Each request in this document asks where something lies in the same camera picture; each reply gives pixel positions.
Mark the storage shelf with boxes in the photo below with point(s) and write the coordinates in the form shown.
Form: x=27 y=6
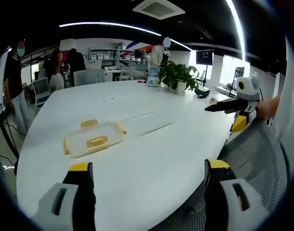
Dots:
x=113 y=57

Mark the yellow block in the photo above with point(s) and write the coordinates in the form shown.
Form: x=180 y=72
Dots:
x=239 y=123

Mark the grey mesh office chair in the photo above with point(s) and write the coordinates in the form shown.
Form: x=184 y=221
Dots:
x=257 y=154

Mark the dark screen on stand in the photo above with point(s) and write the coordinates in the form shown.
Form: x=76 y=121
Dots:
x=204 y=57

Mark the black and white headset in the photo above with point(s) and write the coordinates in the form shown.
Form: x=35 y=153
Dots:
x=201 y=93

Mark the ceiling light strip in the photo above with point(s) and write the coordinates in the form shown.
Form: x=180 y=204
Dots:
x=238 y=26
x=108 y=24

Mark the black tripod stand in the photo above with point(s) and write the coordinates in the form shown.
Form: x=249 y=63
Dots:
x=233 y=84

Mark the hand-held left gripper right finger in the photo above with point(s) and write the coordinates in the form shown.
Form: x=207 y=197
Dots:
x=231 y=199

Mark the person's right hand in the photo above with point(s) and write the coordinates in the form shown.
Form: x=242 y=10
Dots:
x=268 y=107

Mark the green plant in white pot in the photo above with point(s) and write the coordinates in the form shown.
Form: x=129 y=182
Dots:
x=178 y=74

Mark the ceiling air vent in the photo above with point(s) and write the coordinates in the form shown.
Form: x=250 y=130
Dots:
x=158 y=9

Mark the clear container with yellow clasps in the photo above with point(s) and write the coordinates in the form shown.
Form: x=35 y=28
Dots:
x=93 y=138

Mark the blue and white water bottle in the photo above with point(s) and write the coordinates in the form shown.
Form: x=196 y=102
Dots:
x=152 y=77

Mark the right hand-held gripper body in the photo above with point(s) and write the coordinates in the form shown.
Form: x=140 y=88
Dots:
x=250 y=92

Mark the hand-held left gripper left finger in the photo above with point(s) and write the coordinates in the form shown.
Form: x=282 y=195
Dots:
x=56 y=204

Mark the white boxy chair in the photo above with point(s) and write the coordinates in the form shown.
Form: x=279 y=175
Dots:
x=42 y=90

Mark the small white controller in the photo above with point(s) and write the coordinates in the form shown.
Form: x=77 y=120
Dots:
x=212 y=100

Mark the small red object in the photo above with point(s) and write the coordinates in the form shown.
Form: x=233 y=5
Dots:
x=142 y=82

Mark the white office chair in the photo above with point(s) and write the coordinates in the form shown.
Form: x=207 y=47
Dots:
x=89 y=77

